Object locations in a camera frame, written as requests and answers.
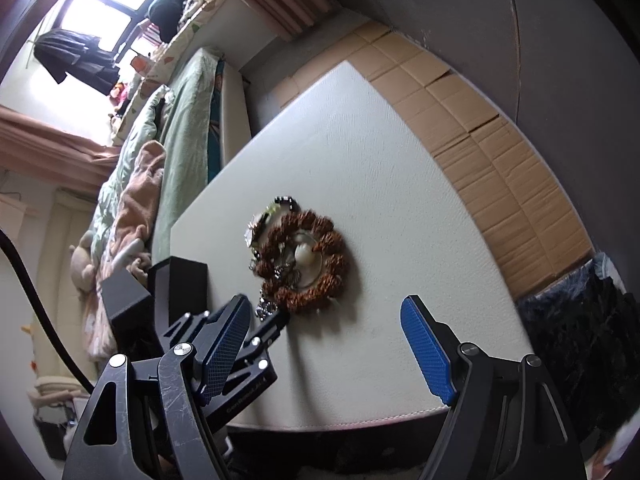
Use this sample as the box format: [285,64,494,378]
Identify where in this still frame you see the pale green bead bracelet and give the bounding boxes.
[244,204,282,252]

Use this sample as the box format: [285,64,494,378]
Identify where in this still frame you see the cardboard sheets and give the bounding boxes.
[269,19,597,302]

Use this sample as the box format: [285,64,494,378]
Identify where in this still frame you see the silver chain necklace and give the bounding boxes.
[251,260,302,322]

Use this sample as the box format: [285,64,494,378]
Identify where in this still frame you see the white folded cloth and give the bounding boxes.
[26,374,89,412]

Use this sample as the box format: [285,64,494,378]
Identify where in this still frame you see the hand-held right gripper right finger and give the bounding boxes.
[400,295,589,480]

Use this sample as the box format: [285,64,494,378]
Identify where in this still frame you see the pink plush blanket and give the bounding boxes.
[81,139,169,362]

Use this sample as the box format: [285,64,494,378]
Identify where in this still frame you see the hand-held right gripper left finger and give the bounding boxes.
[62,294,251,480]

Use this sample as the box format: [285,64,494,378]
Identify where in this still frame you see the black hanging jacket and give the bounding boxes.
[31,28,122,97]

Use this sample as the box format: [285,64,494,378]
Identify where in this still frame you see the dark green cushion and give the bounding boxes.
[146,0,189,42]

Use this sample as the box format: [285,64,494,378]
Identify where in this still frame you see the black box lid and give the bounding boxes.
[99,266,154,342]

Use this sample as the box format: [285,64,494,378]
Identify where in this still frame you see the cream round bangle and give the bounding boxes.
[279,231,334,292]

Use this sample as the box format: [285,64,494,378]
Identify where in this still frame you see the black cable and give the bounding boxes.
[0,226,97,397]

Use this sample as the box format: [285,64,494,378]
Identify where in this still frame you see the small colourful figurines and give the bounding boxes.
[106,79,144,122]

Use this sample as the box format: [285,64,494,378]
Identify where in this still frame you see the floral long cushion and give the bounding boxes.
[109,0,232,147]

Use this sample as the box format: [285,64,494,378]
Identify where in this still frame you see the beige plush toy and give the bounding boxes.
[69,229,102,292]

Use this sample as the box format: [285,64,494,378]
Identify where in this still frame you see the white mattress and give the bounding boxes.
[219,59,254,172]

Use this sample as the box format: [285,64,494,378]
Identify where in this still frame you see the black jewelry box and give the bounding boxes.
[148,256,209,357]

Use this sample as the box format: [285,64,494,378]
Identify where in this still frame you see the brown seed bead bracelet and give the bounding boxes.
[254,209,349,317]

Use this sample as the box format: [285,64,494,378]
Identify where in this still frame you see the black fuzzy cloth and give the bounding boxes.
[514,254,640,463]

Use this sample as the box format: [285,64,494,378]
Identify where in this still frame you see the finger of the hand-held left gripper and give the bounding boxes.
[164,310,222,350]
[234,314,291,377]

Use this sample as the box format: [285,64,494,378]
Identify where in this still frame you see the window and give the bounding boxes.
[29,0,167,77]

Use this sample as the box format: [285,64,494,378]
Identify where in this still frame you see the bed with green quilt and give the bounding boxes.
[91,46,224,262]

